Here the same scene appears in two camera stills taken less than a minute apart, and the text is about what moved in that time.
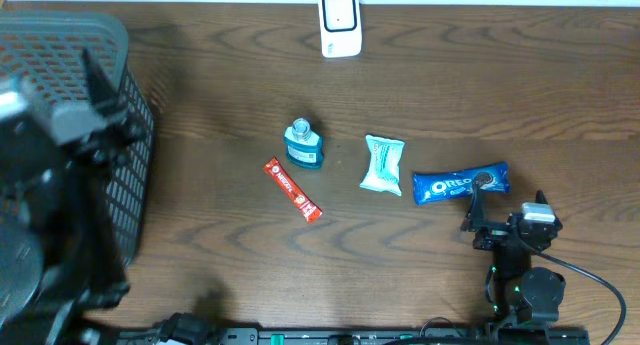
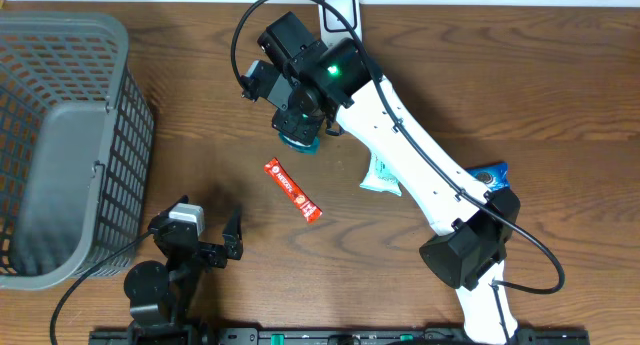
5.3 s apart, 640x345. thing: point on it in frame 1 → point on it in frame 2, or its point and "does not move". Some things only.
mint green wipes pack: [383, 170] does not move
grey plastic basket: [41, 56] does not move
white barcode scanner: [340, 22] does not move
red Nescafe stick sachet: [294, 192] does not move
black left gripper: [88, 155] → [231, 248]
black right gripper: [475, 221] → [285, 121]
